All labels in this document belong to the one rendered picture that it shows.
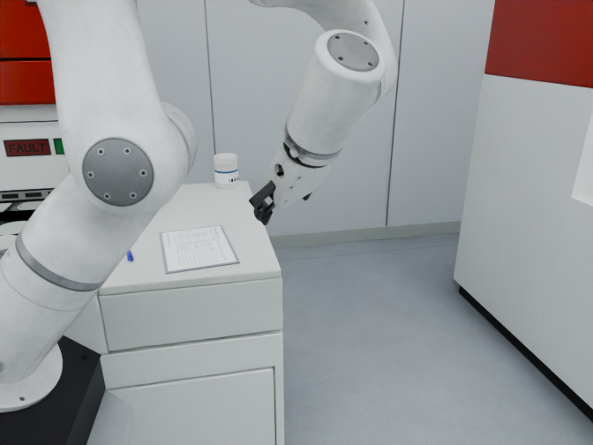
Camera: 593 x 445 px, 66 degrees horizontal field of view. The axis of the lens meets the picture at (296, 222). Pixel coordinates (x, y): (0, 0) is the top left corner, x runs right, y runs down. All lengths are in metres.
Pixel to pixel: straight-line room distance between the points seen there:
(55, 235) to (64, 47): 0.21
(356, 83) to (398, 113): 2.71
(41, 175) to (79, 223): 0.94
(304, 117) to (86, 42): 0.25
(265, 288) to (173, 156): 0.48
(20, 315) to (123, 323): 0.34
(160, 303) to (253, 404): 0.33
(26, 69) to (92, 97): 0.92
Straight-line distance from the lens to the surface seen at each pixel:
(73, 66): 0.54
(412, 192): 3.42
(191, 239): 1.06
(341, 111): 0.54
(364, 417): 1.99
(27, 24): 1.43
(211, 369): 1.03
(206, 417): 1.11
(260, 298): 0.94
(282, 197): 0.66
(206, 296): 0.93
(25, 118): 1.51
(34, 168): 1.54
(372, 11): 0.62
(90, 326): 0.97
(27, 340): 0.69
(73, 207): 0.63
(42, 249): 0.61
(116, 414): 0.87
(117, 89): 0.52
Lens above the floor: 1.40
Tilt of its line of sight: 22 degrees down
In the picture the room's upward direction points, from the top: straight up
